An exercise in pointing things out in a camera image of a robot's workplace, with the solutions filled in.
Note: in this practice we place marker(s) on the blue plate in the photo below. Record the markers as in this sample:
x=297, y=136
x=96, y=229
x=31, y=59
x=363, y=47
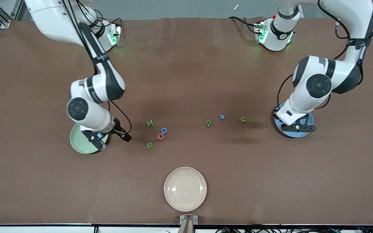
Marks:
x=298, y=135

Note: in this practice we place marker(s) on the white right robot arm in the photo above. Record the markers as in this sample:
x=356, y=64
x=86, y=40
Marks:
x=57, y=22

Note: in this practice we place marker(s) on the light green plate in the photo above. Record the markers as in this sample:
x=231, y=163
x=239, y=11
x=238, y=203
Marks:
x=75, y=142

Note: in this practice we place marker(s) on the beige plate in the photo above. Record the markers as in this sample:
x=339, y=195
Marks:
x=185, y=189

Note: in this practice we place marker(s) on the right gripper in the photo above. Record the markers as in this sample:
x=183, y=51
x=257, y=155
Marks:
x=117, y=127

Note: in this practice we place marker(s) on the green letter N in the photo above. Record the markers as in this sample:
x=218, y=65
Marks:
x=150, y=123

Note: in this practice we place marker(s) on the green letter u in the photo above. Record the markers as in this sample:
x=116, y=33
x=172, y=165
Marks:
x=243, y=121

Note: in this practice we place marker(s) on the red letter Q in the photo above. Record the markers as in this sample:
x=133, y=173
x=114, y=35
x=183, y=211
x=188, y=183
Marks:
x=157, y=137

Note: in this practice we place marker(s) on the white table edge rail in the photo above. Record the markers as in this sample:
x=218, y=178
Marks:
x=28, y=229

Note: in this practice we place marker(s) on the blue letter G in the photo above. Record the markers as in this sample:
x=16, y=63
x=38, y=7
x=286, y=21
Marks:
x=162, y=130

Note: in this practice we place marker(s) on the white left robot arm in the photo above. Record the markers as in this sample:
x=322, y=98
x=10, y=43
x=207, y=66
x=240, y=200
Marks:
x=345, y=19

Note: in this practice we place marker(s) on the green letter B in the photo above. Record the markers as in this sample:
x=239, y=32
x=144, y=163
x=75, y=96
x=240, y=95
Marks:
x=149, y=145

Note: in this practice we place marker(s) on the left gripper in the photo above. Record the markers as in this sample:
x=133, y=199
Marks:
x=275, y=115

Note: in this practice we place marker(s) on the aluminium frame profile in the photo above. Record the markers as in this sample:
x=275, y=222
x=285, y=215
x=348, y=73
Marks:
x=3, y=21

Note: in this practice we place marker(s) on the brown table cover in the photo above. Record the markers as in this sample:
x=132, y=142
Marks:
x=186, y=81

